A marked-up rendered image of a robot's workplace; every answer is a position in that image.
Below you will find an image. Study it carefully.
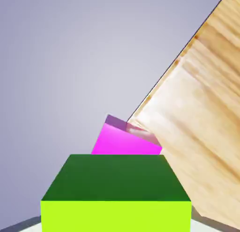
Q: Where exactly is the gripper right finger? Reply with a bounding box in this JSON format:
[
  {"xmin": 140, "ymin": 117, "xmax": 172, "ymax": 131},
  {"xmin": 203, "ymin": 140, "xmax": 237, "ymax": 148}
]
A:
[{"xmin": 191, "ymin": 206, "xmax": 240, "ymax": 232}]

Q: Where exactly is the small magenta cube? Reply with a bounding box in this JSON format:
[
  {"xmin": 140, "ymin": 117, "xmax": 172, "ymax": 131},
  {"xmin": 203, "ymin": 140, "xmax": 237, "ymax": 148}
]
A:
[{"xmin": 91, "ymin": 114, "xmax": 163, "ymax": 155}]

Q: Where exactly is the small lime green cube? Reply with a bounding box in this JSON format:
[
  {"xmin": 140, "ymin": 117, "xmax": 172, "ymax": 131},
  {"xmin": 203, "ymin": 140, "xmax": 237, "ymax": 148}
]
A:
[{"xmin": 40, "ymin": 154, "xmax": 192, "ymax": 232}]

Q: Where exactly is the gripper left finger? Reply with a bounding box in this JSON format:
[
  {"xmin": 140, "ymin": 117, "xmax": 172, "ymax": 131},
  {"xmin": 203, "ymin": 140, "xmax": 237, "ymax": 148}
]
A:
[{"xmin": 0, "ymin": 215, "xmax": 42, "ymax": 232}]

